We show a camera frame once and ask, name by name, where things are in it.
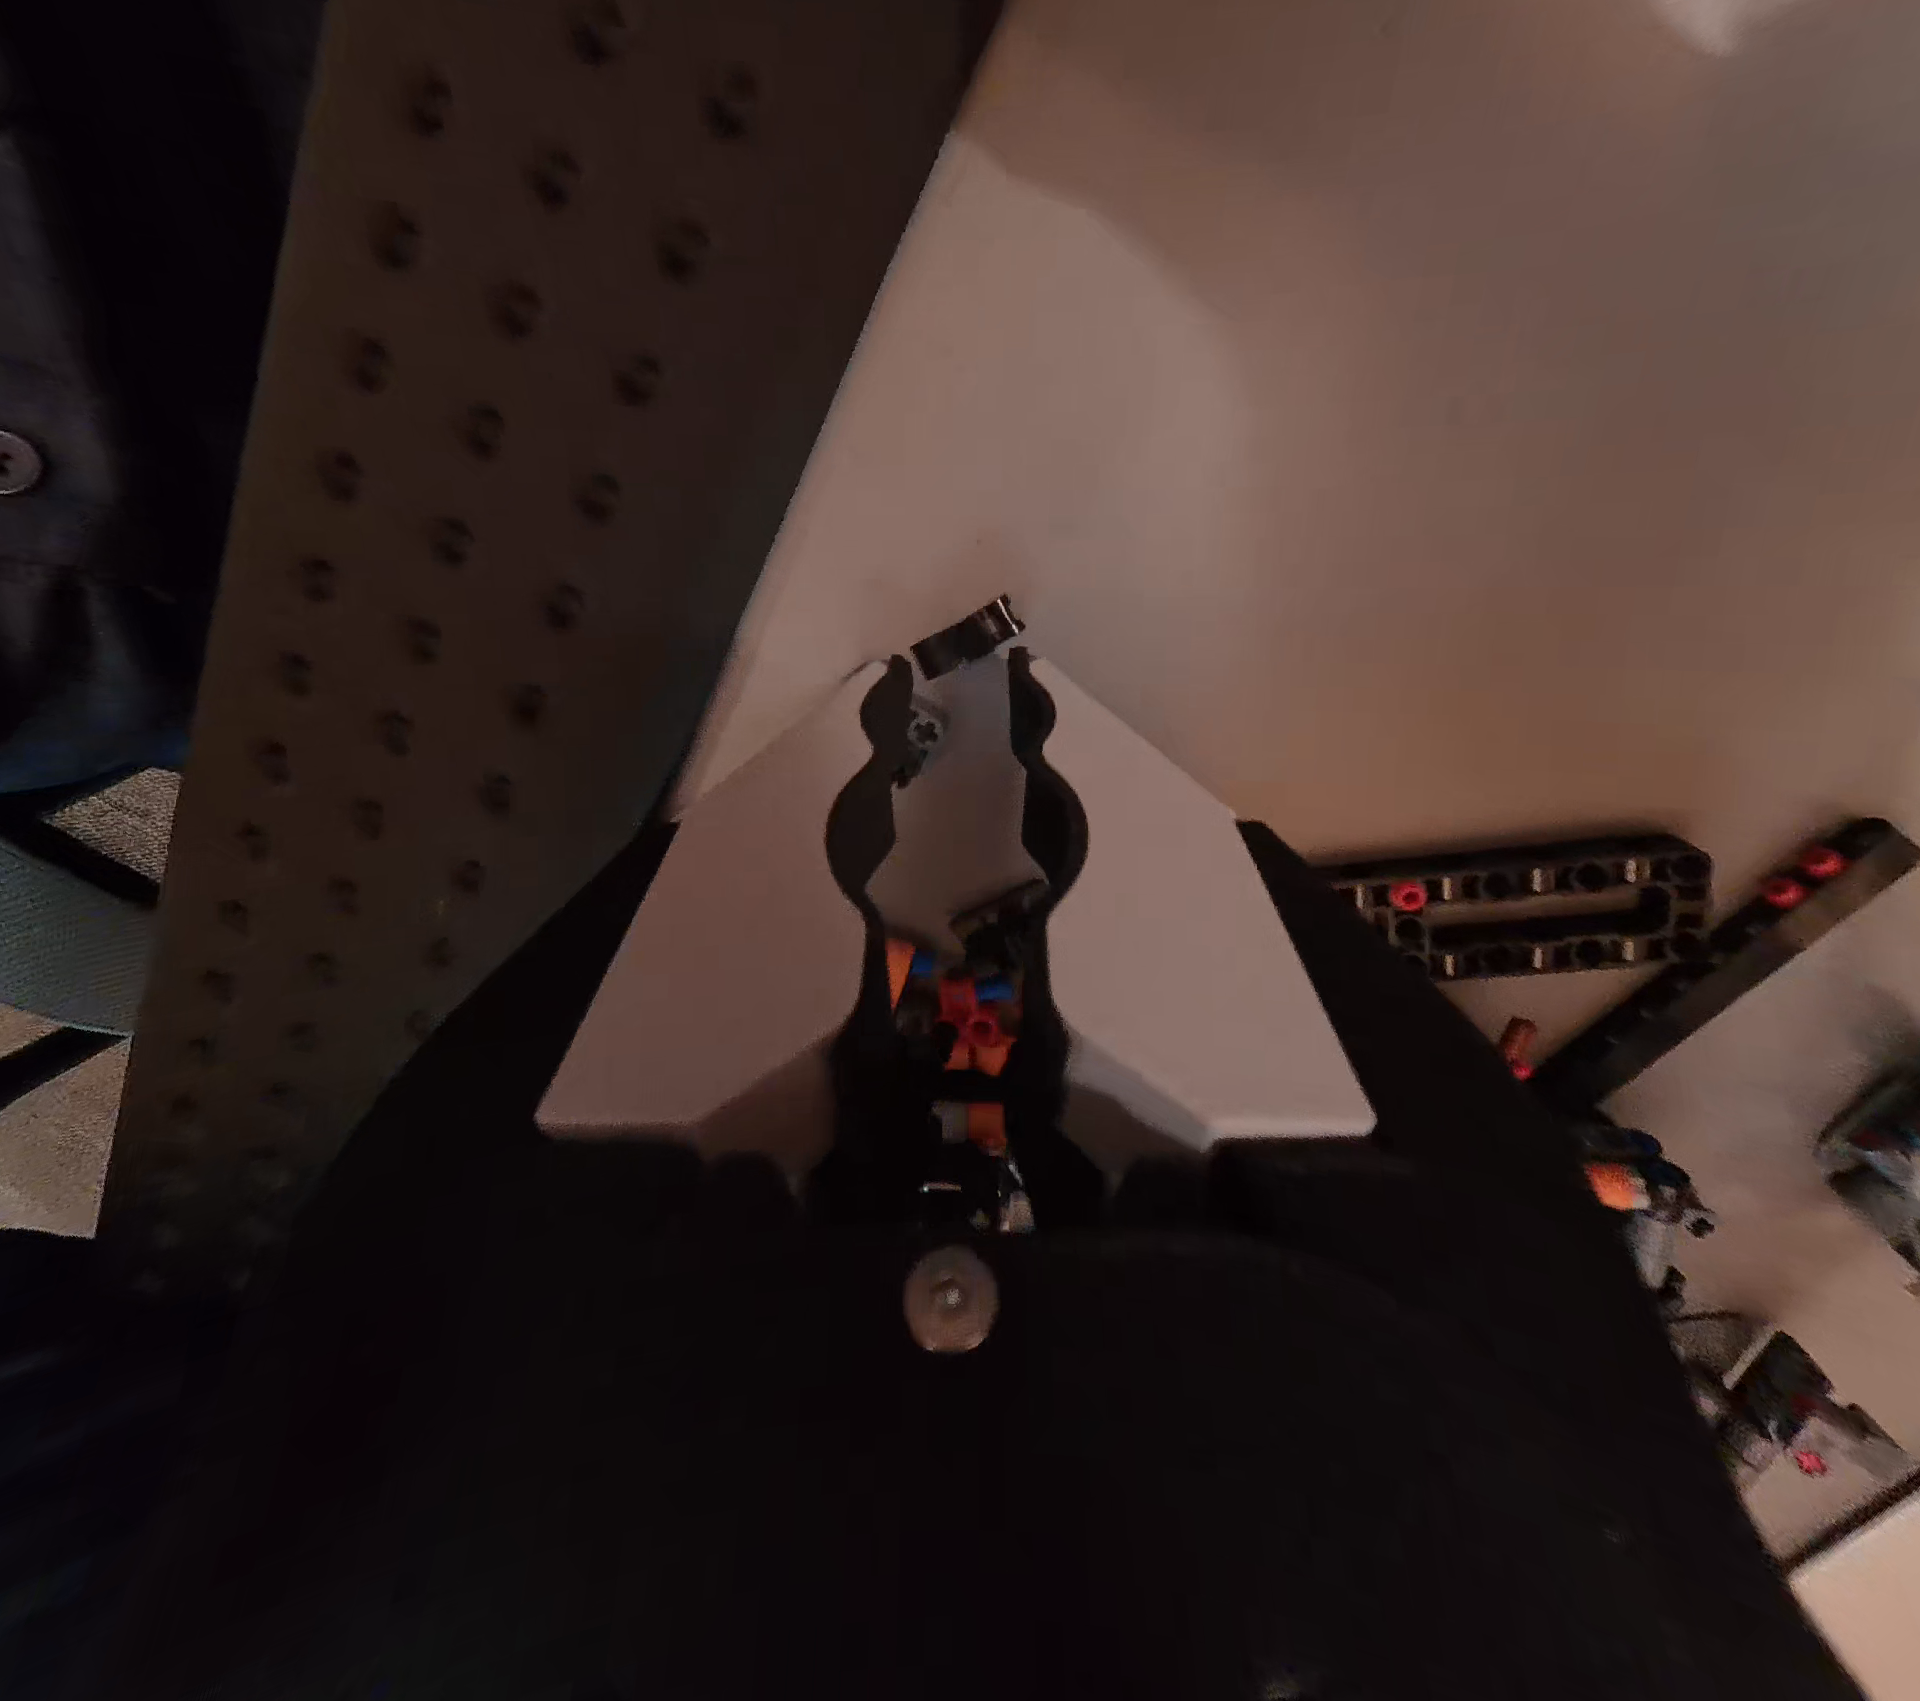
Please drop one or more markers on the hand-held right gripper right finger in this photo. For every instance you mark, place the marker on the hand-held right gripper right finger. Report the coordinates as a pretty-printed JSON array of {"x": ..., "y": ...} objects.
[{"x": 1199, "y": 981}]

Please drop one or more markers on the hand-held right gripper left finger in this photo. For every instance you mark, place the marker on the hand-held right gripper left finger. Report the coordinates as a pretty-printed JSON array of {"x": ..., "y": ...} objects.
[{"x": 705, "y": 981}]

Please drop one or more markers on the black lego frame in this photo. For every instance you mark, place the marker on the black lego frame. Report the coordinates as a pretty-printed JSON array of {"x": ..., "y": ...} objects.
[{"x": 1514, "y": 905}]

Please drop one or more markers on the small black lego connector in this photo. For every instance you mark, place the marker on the small black lego connector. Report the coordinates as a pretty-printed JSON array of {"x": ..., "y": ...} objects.
[{"x": 967, "y": 640}]

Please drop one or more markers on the black lego beam with holes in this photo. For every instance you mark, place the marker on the black lego beam with holes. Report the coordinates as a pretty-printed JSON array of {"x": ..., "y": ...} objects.
[{"x": 1724, "y": 966}]

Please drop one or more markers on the red lego pin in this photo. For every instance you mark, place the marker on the red lego pin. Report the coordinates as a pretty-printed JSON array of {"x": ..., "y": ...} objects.
[{"x": 1519, "y": 1048}]

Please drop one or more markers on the black perforated mat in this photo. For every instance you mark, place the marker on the black perforated mat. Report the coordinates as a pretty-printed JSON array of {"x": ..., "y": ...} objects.
[{"x": 525, "y": 456}]

